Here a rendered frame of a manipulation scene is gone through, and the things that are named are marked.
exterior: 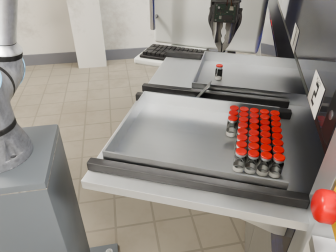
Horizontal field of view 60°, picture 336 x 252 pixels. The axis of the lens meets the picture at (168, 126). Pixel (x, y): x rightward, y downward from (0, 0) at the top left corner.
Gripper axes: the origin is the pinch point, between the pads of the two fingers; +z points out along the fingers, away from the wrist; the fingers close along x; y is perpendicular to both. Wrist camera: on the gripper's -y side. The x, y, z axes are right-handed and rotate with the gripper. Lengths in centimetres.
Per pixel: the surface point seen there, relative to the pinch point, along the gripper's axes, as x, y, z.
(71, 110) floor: -125, -100, 98
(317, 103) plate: 19.3, 35.5, -3.1
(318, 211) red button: 16, 59, -1
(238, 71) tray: 5.6, -6.9, 10.3
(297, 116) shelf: 21.2, 16.9, 10.6
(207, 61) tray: -5.2, -13.2, 10.2
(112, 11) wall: -132, -219, 44
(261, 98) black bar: 12.2, 13.5, 8.6
